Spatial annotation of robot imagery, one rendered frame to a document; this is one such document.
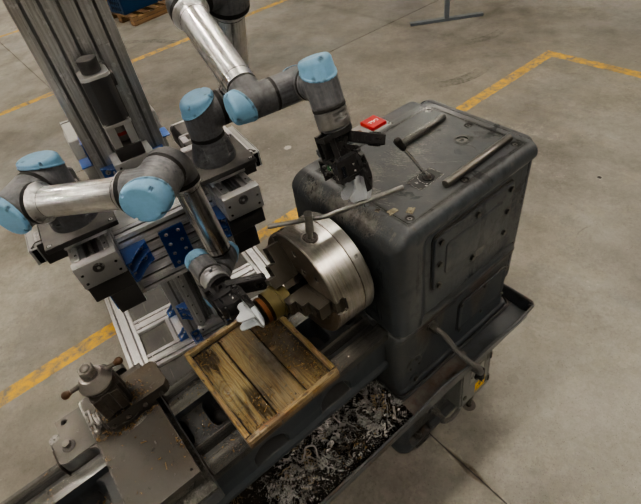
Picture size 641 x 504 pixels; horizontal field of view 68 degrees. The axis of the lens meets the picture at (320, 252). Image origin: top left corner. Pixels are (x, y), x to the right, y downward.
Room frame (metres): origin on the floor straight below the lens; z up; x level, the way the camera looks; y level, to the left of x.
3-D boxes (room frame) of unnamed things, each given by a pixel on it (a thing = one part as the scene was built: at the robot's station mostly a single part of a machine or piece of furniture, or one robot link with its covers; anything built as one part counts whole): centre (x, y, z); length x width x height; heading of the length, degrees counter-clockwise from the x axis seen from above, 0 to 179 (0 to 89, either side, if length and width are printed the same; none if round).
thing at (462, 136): (1.14, -0.31, 1.06); 0.59 x 0.48 x 0.39; 122
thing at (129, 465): (0.61, 0.54, 0.95); 0.43 x 0.17 x 0.05; 32
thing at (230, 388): (0.78, 0.23, 0.89); 0.36 x 0.30 x 0.04; 32
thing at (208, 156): (1.48, 0.30, 1.21); 0.15 x 0.15 x 0.10
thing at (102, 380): (0.66, 0.57, 1.13); 0.08 x 0.08 x 0.03
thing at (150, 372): (0.67, 0.55, 0.99); 0.20 x 0.10 x 0.05; 122
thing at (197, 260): (1.02, 0.35, 1.08); 0.11 x 0.08 x 0.09; 31
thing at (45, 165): (1.27, 0.75, 1.33); 0.13 x 0.12 x 0.14; 164
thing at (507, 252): (1.13, -0.31, 0.43); 0.60 x 0.48 x 0.86; 122
